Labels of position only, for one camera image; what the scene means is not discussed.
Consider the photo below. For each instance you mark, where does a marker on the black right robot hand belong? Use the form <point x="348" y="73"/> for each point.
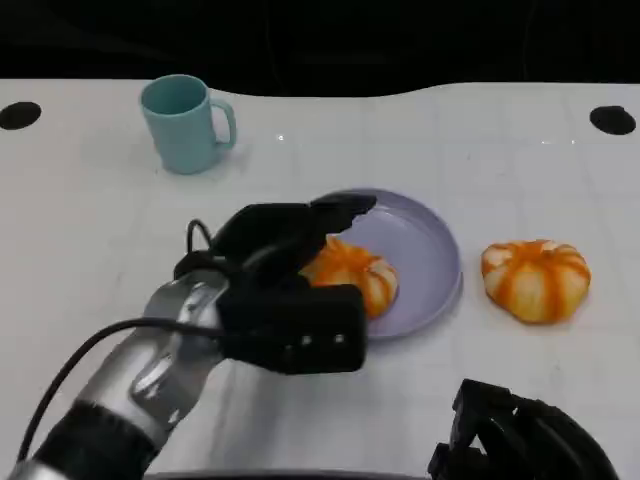
<point x="492" y="440"/>

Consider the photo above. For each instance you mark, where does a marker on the lilac plate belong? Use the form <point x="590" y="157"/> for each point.
<point x="425" y="265"/>

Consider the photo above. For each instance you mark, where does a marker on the pale green mug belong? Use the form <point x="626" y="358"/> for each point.
<point x="180" y="132"/>

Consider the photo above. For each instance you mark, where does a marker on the orange and white bread roll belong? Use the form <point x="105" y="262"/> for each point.
<point x="537" y="280"/>
<point x="360" y="275"/>

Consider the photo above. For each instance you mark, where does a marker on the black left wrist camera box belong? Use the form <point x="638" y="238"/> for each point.
<point x="300" y="325"/>

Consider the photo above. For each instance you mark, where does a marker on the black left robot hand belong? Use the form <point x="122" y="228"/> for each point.
<point x="270" y="235"/>

